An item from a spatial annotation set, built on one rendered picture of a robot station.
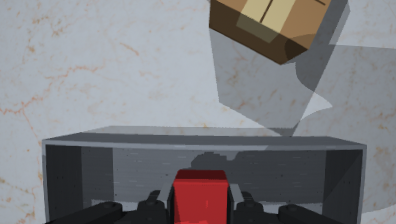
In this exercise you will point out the dark grey open box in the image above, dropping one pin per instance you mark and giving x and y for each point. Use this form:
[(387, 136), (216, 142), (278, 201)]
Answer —
[(324, 174)]

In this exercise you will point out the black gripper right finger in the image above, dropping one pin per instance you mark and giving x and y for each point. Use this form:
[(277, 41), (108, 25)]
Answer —
[(246, 211)]

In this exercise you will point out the red block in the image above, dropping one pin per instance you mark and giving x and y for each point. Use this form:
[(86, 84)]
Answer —
[(200, 197)]

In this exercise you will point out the brown cardboard box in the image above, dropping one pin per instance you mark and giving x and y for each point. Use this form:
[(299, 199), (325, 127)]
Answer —
[(277, 29)]

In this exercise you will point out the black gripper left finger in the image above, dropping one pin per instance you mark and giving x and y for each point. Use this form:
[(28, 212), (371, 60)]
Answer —
[(150, 211)]

